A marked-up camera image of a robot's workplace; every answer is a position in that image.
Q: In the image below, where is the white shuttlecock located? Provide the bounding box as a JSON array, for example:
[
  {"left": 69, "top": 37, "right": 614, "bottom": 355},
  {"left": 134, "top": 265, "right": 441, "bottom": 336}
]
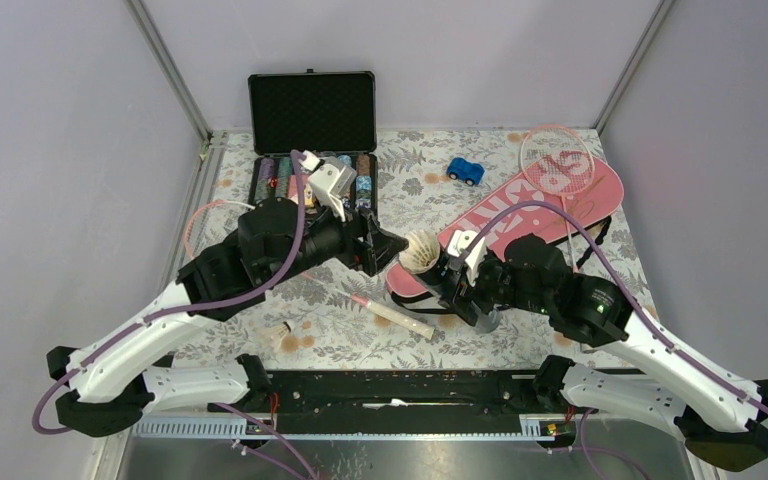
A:
[
  {"left": 398, "top": 230, "right": 441, "bottom": 274},
  {"left": 261, "top": 321, "right": 294, "bottom": 351}
]

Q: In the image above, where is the black shuttlecock tube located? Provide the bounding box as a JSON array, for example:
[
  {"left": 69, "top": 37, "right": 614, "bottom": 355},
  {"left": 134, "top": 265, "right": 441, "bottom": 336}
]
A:
[{"left": 407, "top": 242, "right": 499, "bottom": 333}]

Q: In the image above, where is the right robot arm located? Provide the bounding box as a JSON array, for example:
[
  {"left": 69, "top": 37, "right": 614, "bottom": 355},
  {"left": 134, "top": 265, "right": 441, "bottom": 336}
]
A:
[{"left": 432, "top": 232, "right": 768, "bottom": 472}]

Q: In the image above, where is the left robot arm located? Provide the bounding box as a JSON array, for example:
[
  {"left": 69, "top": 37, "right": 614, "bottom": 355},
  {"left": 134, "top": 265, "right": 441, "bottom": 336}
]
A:
[{"left": 46, "top": 199, "right": 408, "bottom": 438}]

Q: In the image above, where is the blue toy car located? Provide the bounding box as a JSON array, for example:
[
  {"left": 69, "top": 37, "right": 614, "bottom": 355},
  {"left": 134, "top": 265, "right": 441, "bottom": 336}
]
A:
[{"left": 446, "top": 157, "right": 485, "bottom": 186}]

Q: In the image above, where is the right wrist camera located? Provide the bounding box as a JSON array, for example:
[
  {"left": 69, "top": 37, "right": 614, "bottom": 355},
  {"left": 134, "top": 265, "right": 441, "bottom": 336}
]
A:
[{"left": 446, "top": 230, "right": 487, "bottom": 286}]

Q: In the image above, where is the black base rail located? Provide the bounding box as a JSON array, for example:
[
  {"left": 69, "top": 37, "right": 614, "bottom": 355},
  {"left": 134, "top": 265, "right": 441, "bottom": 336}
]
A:
[{"left": 232, "top": 370, "right": 574, "bottom": 437}]

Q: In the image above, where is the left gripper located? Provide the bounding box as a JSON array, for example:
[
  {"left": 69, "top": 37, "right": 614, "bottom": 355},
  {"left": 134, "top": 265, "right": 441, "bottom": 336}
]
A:
[{"left": 267, "top": 192, "right": 410, "bottom": 288}]

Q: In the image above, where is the pink racket bag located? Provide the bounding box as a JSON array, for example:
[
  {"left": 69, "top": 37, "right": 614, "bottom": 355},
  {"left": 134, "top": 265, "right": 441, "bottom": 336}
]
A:
[{"left": 384, "top": 150, "right": 625, "bottom": 314}]

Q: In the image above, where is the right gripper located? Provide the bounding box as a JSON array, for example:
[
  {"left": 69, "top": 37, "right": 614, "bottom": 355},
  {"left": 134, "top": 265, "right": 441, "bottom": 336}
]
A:
[{"left": 437, "top": 250, "right": 553, "bottom": 327}]

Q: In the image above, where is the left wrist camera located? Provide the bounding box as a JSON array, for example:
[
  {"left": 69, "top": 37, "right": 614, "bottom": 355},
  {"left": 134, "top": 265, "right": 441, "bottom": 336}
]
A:
[{"left": 300, "top": 150, "right": 357, "bottom": 222}]

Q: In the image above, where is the black poker chip case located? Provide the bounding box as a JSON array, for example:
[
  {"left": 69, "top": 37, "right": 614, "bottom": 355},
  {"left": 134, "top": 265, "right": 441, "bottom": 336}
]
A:
[{"left": 247, "top": 70, "right": 379, "bottom": 211}]

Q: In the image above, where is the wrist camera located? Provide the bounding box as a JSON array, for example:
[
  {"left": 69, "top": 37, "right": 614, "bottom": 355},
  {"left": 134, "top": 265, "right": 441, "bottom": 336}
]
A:
[
  {"left": 446, "top": 230, "right": 487, "bottom": 286},
  {"left": 300, "top": 150, "right": 357, "bottom": 222}
]

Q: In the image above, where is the pink racket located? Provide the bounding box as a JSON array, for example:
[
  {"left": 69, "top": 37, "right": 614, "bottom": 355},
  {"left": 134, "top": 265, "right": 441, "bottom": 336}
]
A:
[
  {"left": 519, "top": 124, "right": 601, "bottom": 273},
  {"left": 183, "top": 200, "right": 434, "bottom": 340}
]

